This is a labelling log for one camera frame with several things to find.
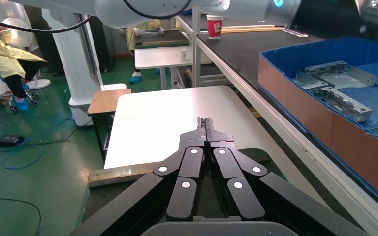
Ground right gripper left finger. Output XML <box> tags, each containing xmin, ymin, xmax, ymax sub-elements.
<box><xmin>68</xmin><ymin>117</ymin><xmax>207</xmax><ymax>236</ymax></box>

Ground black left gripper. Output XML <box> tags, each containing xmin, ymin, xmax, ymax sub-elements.
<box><xmin>290</xmin><ymin>0</ymin><xmax>378</xmax><ymax>41</ymax></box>

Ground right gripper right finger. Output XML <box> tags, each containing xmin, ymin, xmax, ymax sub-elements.
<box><xmin>205</xmin><ymin>117</ymin><xmax>369</xmax><ymax>236</ymax></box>

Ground blue corrugated box orange outside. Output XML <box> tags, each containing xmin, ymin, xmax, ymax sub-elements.
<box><xmin>257</xmin><ymin>36</ymin><xmax>378</xmax><ymax>210</ymax></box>

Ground black power adapter box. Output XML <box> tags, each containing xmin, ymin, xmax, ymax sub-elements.
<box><xmin>0</xmin><ymin>134</ymin><xmax>26</xmax><ymax>147</ymax></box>

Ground clear pink acrylic strip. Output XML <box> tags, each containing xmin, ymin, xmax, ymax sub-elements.
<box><xmin>282</xmin><ymin>27</ymin><xmax>309</xmax><ymax>38</ymax></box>

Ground worn wooden edge strip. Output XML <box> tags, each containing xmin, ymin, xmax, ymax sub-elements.
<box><xmin>88</xmin><ymin>161</ymin><xmax>164</xmax><ymax>189</ymax></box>

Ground long light wooden slats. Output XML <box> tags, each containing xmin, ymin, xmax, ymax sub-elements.
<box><xmin>221</xmin><ymin>24</ymin><xmax>285</xmax><ymax>34</ymax></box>

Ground large black table mat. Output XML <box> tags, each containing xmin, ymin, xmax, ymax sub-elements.
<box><xmin>178</xmin><ymin>14</ymin><xmax>378</xmax><ymax>225</ymax></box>

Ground black lower shelf mat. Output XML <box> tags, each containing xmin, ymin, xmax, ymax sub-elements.
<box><xmin>81</xmin><ymin>148</ymin><xmax>307</xmax><ymax>236</ymax></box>

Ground standing person in yellow coat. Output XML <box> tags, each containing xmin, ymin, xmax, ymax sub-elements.
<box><xmin>124</xmin><ymin>19</ymin><xmax>170</xmax><ymax>85</ymax></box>

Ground brown wooden stool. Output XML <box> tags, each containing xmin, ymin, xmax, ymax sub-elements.
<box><xmin>87</xmin><ymin>88</ymin><xmax>132</xmax><ymax>164</ymax></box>

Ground small white side table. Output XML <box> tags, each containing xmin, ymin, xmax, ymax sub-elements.
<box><xmin>134</xmin><ymin>45</ymin><xmax>213</xmax><ymax>91</ymax></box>

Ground red paper cup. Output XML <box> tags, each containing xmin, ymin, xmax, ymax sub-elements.
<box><xmin>206</xmin><ymin>14</ymin><xmax>224</xmax><ymax>40</ymax></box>

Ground black tray with green edge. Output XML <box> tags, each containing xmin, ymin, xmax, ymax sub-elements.
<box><xmin>133</xmin><ymin>30</ymin><xmax>191</xmax><ymax>50</ymax></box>

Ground white curved plastic part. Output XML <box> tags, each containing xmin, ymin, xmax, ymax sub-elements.
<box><xmin>133</xmin><ymin>26</ymin><xmax>165</xmax><ymax>38</ymax></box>

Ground white robot torso column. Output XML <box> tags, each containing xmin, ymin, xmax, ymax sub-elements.
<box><xmin>41</xmin><ymin>9</ymin><xmax>128</xmax><ymax>128</ymax></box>

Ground wheeled office chair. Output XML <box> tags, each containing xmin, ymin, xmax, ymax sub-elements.
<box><xmin>0</xmin><ymin>89</ymin><xmax>40</xmax><ymax>113</ymax></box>

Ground white standing fan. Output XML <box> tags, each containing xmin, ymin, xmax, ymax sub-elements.
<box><xmin>1</xmin><ymin>17</ymin><xmax>51</xmax><ymax>90</ymax></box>

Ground seated person in yellow coat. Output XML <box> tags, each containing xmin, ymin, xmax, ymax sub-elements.
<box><xmin>0</xmin><ymin>0</ymin><xmax>48</xmax><ymax>113</ymax></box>

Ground white metal table frame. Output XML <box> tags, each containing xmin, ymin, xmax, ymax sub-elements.
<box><xmin>174</xmin><ymin>8</ymin><xmax>378</xmax><ymax>236</ymax></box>

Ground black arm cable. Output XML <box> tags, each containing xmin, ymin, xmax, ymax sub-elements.
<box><xmin>122</xmin><ymin>0</ymin><xmax>193</xmax><ymax>20</ymax></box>
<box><xmin>0</xmin><ymin>14</ymin><xmax>95</xmax><ymax>34</ymax></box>

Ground black floor cable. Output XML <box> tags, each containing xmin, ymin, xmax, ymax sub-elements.
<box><xmin>0</xmin><ymin>195</ymin><xmax>42</xmax><ymax>236</ymax></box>

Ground blue floor cable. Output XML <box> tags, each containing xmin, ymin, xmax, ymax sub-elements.
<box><xmin>0</xmin><ymin>88</ymin><xmax>76</xmax><ymax>171</ymax></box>

